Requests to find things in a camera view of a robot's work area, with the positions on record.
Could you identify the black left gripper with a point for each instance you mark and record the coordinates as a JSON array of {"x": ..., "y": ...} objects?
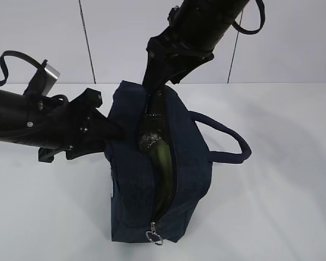
[{"x": 83, "y": 130}]

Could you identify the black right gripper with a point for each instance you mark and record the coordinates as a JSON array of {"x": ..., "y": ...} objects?
[{"x": 176, "y": 52}]

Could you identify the dark navy lunch bag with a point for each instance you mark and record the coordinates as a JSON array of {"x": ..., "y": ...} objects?
[{"x": 134, "y": 178}]

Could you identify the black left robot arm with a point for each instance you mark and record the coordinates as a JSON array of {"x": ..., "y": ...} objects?
[{"x": 28, "y": 120}]

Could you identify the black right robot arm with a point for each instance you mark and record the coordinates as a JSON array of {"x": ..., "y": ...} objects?
[{"x": 220, "y": 15}]

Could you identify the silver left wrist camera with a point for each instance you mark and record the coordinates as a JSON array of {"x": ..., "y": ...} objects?
[{"x": 48, "y": 77}]

